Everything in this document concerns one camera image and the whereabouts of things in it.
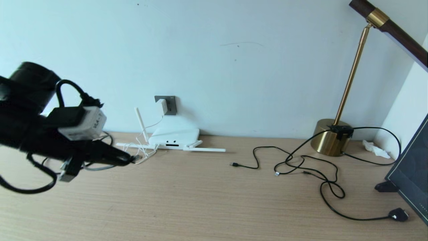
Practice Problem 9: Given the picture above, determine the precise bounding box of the black ethernet cable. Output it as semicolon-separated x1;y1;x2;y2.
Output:
42;131;143;172

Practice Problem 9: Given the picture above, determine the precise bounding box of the white wifi router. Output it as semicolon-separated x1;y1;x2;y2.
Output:
116;107;227;153

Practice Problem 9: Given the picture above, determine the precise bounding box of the brass desk lamp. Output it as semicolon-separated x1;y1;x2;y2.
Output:
311;0;428;157

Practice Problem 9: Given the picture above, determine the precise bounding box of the small black inline box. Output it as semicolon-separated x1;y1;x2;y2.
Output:
329;124;354;140

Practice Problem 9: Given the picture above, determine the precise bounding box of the crumpled white tissue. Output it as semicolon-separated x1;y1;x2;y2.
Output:
362;140;391;159

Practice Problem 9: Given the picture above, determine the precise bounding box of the dark monitor with stand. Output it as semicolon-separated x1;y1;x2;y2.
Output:
385;114;428;225

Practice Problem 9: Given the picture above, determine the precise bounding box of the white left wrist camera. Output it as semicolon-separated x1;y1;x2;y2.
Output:
47;106;107;141

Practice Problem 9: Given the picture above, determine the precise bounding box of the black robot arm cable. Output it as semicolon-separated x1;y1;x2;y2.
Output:
0;79;104;194

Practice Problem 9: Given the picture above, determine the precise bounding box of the grey wall socket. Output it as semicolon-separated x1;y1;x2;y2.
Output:
154;96;177;115

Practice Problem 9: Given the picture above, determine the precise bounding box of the black USB cable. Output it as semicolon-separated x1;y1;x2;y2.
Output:
230;146;338;183

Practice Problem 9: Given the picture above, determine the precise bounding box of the black silver-tipped cable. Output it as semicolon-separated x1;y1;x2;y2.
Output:
274;129;335;176

